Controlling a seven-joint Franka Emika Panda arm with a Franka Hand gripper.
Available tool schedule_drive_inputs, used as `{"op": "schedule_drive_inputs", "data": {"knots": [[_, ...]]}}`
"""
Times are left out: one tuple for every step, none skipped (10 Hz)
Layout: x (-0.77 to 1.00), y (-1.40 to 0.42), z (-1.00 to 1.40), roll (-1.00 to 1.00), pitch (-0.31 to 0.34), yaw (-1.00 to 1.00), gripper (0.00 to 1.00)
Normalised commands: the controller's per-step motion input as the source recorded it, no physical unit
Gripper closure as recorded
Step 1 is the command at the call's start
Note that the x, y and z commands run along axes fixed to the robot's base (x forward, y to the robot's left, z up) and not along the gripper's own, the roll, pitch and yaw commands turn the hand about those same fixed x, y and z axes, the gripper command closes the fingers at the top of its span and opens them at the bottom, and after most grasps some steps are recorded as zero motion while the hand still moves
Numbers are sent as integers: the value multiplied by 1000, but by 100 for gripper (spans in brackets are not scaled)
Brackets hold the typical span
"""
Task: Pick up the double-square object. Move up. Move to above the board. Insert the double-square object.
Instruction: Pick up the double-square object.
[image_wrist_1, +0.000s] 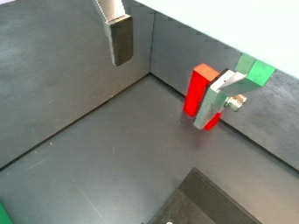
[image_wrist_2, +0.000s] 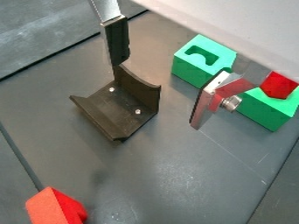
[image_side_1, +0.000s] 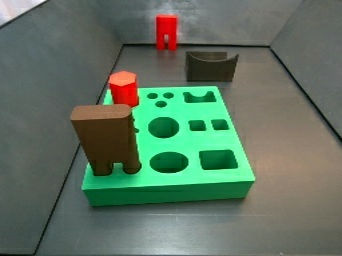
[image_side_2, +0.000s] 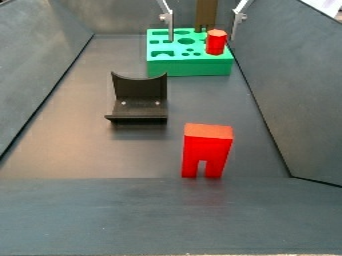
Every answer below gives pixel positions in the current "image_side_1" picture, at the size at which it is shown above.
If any green foam shape board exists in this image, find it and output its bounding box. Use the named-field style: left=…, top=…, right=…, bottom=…
left=81, top=86, right=255, bottom=206

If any brown double-round peg block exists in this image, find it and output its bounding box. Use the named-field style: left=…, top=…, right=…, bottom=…
left=71, top=104, right=141, bottom=176

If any red octagonal prism peg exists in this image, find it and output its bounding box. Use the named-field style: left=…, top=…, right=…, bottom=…
left=108, top=71, right=139, bottom=107

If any dark grey arch block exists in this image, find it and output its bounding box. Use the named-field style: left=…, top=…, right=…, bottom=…
left=186, top=51, right=239, bottom=82

